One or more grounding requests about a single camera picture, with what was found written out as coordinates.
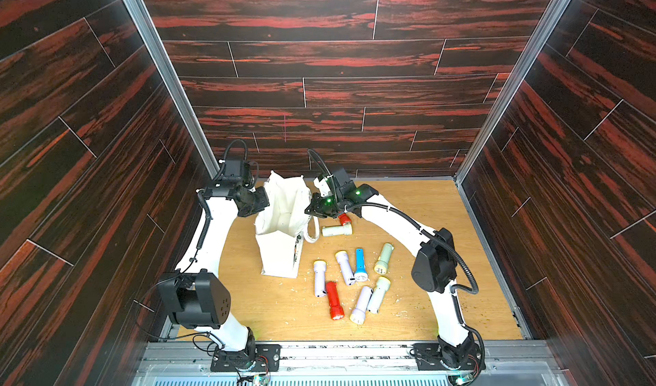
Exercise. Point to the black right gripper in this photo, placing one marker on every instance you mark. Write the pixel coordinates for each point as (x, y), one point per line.
(318, 207)

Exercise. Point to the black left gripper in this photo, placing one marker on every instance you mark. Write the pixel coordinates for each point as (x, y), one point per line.
(262, 202)

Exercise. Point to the white printed tote bag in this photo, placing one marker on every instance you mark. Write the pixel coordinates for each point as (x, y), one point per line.
(282, 226)

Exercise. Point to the white flashlight yellow head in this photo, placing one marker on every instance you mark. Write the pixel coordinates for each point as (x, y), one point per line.
(343, 260)

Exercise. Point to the pale green flashlight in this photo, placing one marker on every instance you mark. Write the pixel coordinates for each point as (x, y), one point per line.
(381, 266)
(382, 286)

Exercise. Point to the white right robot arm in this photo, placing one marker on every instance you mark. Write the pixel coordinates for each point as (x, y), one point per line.
(438, 268)

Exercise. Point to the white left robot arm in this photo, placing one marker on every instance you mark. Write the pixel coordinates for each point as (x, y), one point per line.
(192, 295)

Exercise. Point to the red flashlight near bag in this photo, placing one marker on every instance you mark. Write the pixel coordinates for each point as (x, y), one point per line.
(344, 219)

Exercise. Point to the cream flashlight lying sideways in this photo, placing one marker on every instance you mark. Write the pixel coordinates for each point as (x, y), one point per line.
(337, 230)

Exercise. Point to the blue flashlight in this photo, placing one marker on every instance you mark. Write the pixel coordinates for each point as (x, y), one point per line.
(360, 274)

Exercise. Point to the red flashlight front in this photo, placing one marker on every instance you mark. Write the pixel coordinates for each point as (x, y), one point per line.
(336, 309)

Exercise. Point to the lavender white flashlight front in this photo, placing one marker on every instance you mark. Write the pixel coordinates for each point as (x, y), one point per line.
(359, 312)

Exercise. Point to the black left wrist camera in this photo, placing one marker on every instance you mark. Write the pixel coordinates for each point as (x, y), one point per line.
(236, 171)

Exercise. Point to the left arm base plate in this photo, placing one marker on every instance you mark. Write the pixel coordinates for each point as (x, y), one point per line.
(256, 357)

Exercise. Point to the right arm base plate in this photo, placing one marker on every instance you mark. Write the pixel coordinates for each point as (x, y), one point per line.
(428, 357)

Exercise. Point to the aluminium front rail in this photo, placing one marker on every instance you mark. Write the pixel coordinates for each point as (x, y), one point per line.
(352, 363)

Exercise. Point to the aluminium corner post left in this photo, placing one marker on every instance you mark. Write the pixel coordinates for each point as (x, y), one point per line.
(146, 28)

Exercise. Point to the aluminium corner post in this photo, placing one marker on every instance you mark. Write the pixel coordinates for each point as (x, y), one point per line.
(541, 34)
(146, 28)

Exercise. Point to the aluminium corner post right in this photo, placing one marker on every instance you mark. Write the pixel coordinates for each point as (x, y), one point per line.
(541, 34)

